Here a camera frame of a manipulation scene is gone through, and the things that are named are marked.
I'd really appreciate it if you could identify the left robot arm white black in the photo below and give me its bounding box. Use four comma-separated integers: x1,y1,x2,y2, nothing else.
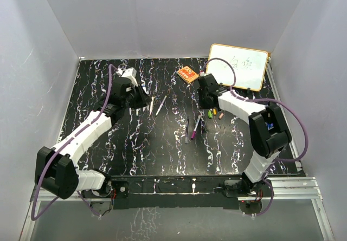
34,75,151,199

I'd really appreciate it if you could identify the orange spiral notebook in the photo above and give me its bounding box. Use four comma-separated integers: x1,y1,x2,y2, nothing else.
177,66,199,84

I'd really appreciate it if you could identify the peach cap marker pen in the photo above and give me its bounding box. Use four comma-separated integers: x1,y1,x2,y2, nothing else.
149,96,155,116

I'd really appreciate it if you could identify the blue eraser tool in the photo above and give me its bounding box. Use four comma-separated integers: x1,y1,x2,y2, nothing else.
266,122,274,130

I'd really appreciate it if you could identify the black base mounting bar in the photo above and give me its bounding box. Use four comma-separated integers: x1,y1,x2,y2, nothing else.
82,175,274,210

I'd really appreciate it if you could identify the white board yellow frame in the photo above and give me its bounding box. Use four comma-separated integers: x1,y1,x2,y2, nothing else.
205,43,268,92

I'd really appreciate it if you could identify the magenta cap marker pen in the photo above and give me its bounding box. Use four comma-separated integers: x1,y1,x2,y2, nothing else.
191,115,201,140

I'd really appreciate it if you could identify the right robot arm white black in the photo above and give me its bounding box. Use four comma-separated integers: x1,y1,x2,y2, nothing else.
197,74,292,196

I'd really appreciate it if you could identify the light blue cap marker pen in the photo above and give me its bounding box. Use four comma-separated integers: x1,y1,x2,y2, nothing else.
155,95,168,117

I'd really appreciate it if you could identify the lime pen cap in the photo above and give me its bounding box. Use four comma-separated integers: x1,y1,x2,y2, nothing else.
208,110,213,119

